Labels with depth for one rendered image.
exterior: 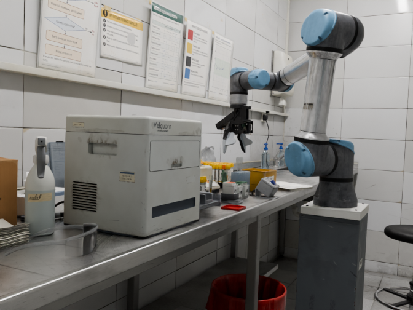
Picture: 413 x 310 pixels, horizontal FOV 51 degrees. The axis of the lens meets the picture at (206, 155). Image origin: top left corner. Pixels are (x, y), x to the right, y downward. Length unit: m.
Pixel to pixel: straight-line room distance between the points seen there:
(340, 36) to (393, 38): 2.58
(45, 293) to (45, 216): 0.34
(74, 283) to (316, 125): 0.91
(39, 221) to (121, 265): 0.27
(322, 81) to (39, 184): 0.89
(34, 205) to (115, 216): 0.19
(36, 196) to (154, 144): 0.31
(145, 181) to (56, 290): 0.36
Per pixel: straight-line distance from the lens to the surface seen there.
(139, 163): 1.06
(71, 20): 1.78
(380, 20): 4.06
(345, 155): 1.54
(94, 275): 0.90
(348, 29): 1.47
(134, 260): 0.99
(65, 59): 1.74
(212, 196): 1.41
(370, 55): 4.01
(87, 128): 1.17
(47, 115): 1.68
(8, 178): 1.19
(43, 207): 1.12
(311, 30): 1.44
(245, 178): 1.89
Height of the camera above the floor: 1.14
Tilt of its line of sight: 3 degrees down
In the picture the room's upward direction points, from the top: 2 degrees clockwise
